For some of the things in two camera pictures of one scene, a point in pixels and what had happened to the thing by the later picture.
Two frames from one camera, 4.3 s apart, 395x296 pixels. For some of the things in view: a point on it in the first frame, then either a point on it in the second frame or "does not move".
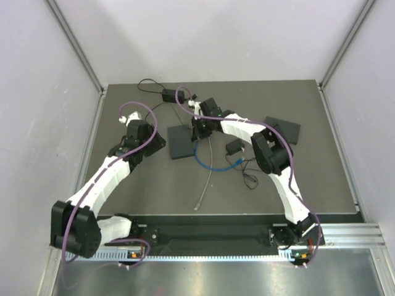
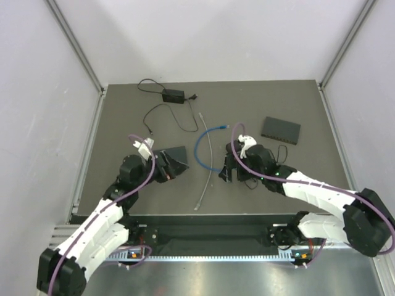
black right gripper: [197, 135] to [232, 161]
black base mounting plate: [222, 234] does not move
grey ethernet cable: [199, 203] does not move
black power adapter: [170, 95] does not move
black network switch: [180, 141] to [177, 153]
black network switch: [289, 131] does not move
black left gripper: [158, 143] to [176, 168]
